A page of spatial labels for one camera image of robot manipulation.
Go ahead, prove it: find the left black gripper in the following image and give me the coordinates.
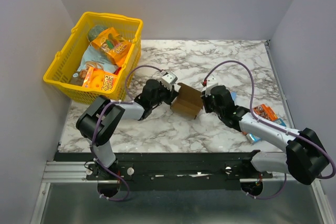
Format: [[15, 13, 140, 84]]
[[151, 82, 180, 107]]

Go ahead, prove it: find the brown cardboard paper box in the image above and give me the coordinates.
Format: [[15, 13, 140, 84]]
[[171, 82, 203, 120]]

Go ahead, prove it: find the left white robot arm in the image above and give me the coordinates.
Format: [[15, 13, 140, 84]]
[[76, 74, 179, 179]]

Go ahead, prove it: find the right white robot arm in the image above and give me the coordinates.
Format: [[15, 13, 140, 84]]
[[202, 84, 331, 185]]

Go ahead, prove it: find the orange snack box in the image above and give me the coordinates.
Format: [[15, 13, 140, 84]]
[[253, 104, 278, 122]]

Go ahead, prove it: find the blue rectangular pack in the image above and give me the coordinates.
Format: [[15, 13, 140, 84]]
[[230, 92, 237, 102]]

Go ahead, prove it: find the orange sponge daddy package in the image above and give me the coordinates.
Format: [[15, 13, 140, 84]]
[[82, 67, 118, 92]]

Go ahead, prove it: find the teal white small packet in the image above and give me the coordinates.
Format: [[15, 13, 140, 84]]
[[273, 118, 286, 127]]

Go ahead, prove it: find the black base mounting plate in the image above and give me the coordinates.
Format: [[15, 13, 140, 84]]
[[86, 151, 272, 191]]

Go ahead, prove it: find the orange gummy candy bag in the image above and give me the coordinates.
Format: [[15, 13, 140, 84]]
[[90, 27, 132, 68]]

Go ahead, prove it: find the light blue snack bag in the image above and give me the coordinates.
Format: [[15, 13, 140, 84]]
[[77, 46, 118, 79]]

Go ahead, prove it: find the green round scouring pad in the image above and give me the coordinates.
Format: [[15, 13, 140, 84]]
[[87, 25, 108, 42]]

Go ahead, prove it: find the yellow plastic basket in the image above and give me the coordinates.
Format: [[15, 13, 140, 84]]
[[43, 12, 143, 104]]

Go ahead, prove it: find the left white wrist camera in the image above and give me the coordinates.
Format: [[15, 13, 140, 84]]
[[160, 72, 178, 91]]

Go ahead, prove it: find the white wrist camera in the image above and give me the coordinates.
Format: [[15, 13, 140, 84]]
[[202, 75, 218, 97], [160, 72, 178, 91]]

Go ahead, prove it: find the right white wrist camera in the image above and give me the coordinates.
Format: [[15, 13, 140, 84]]
[[202, 75, 218, 97]]

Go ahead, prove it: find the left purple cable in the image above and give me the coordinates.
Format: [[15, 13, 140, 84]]
[[90, 65, 167, 148]]

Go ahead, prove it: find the purple cable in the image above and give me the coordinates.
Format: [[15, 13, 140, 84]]
[[203, 60, 336, 179], [90, 65, 167, 148]]

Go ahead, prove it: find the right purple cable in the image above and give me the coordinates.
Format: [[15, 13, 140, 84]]
[[203, 60, 336, 179]]

